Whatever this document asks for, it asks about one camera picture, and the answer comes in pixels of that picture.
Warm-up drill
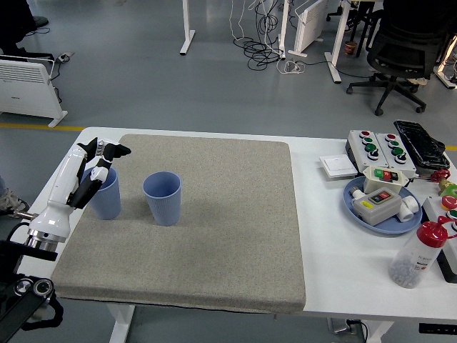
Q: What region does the white wall switch plate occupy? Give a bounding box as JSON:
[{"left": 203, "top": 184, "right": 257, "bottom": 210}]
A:
[{"left": 318, "top": 153, "right": 359, "bottom": 181}]

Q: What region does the white cable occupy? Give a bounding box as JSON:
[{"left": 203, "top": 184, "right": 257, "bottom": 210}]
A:
[{"left": 228, "top": 0, "right": 258, "bottom": 42}]

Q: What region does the white switch box green red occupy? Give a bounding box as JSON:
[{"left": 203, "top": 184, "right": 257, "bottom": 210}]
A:
[{"left": 363, "top": 165, "right": 411, "bottom": 196}]

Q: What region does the black table height controller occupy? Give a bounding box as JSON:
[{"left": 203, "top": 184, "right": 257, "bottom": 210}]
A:
[{"left": 418, "top": 322, "right": 457, "bottom": 335}]

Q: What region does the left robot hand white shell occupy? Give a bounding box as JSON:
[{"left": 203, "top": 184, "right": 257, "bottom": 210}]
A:
[{"left": 27, "top": 137, "right": 132, "bottom": 244}]

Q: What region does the black cable tangle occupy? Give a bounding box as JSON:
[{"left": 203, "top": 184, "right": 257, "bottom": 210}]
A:
[{"left": 233, "top": 0, "right": 286, "bottom": 71}]

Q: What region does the black tray wrapped in plastic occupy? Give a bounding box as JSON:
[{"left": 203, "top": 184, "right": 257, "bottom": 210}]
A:
[{"left": 393, "top": 119, "right": 451, "bottom": 169}]

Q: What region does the black office chair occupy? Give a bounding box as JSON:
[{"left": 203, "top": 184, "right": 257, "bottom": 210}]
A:
[{"left": 346, "top": 0, "right": 454, "bottom": 117}]

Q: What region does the grey switch box red black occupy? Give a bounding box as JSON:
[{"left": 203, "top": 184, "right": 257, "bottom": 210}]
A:
[{"left": 352, "top": 188, "right": 403, "bottom": 227}]

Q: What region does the white panel heater with handle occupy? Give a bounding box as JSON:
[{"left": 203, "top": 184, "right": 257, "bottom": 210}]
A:
[{"left": 0, "top": 59, "right": 69, "bottom": 129}]

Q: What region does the white desk foot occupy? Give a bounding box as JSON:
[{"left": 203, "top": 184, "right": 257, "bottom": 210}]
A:
[{"left": 433, "top": 66, "right": 457, "bottom": 90}]

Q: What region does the white desk leg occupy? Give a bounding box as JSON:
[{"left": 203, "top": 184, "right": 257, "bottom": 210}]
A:
[
  {"left": 276, "top": 0, "right": 291, "bottom": 60},
  {"left": 179, "top": 0, "right": 196, "bottom": 56},
  {"left": 323, "top": 0, "right": 353, "bottom": 85}
]

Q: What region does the person's leg with sneaker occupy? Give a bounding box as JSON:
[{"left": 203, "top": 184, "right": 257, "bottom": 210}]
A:
[{"left": 0, "top": 174, "right": 30, "bottom": 217}]

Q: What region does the white table leg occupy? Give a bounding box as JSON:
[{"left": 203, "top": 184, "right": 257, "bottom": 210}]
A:
[
  {"left": 363, "top": 319, "right": 396, "bottom": 343},
  {"left": 109, "top": 303, "right": 136, "bottom": 343}
]

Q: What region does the red handle brass valve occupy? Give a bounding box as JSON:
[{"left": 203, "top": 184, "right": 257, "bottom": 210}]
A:
[{"left": 430, "top": 169, "right": 457, "bottom": 197}]

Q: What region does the grey four-button control box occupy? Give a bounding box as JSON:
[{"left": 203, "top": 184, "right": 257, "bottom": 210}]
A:
[
  {"left": 348, "top": 129, "right": 389, "bottom": 169},
  {"left": 373, "top": 132, "right": 417, "bottom": 178}
]

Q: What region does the white pipe fitting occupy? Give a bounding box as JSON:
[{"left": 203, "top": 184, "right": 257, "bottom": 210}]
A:
[{"left": 398, "top": 195, "right": 419, "bottom": 222}]

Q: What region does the clear bottle with red cap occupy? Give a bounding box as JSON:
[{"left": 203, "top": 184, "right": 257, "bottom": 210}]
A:
[{"left": 388, "top": 216, "right": 450, "bottom": 289}]

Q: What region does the blue plate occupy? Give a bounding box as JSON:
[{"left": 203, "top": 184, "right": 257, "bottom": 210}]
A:
[{"left": 343, "top": 175, "right": 423, "bottom": 235}]

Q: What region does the person in dark trousers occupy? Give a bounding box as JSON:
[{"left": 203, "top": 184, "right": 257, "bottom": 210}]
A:
[{"left": 0, "top": 0, "right": 49, "bottom": 56}]

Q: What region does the grey-brown mat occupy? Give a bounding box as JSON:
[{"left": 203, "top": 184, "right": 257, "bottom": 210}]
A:
[{"left": 51, "top": 134, "right": 308, "bottom": 315}]

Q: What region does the blue ribbed plastic cup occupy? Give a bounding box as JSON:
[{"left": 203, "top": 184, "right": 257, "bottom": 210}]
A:
[
  {"left": 142, "top": 171, "right": 183, "bottom": 227},
  {"left": 80, "top": 166, "right": 122, "bottom": 221}
]

